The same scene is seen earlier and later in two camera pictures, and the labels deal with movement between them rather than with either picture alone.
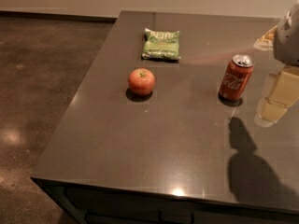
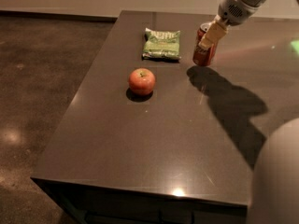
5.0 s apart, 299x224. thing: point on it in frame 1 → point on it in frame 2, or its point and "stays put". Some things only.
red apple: x=141 y=81 stays put
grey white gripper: x=288 y=44 → x=234 y=11
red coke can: x=235 y=79 → x=202 y=57
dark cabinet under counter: x=94 y=204 stays put
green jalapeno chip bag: x=161 y=44 stays put
